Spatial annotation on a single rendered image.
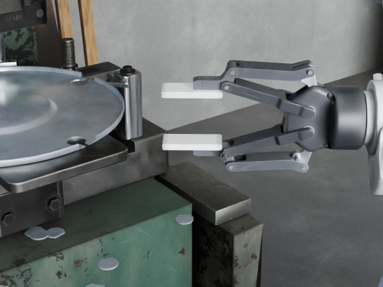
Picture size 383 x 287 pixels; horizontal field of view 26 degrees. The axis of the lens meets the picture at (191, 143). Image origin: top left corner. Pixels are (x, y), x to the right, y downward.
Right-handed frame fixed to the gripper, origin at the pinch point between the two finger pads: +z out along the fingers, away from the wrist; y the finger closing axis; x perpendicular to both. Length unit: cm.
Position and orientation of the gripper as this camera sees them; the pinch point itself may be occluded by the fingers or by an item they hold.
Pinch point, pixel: (188, 116)
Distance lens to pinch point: 97.1
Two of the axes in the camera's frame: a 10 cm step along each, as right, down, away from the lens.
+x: -0.2, 4.5, -8.9
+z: -10.0, -0.1, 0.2
